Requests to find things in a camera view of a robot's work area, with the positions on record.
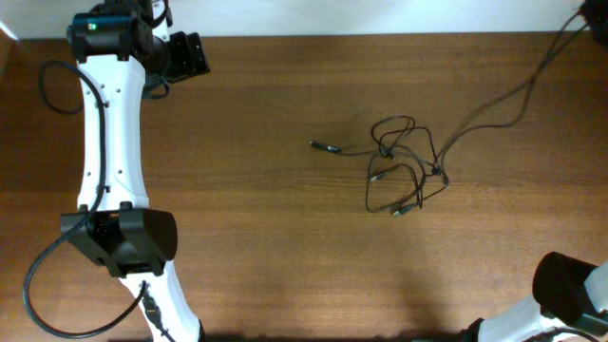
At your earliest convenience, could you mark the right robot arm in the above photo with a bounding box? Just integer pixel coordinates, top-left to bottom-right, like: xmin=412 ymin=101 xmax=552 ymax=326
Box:
xmin=446 ymin=0 xmax=607 ymax=342

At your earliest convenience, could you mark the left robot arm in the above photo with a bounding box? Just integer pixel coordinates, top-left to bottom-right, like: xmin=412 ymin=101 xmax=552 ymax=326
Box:
xmin=61 ymin=1 xmax=209 ymax=341

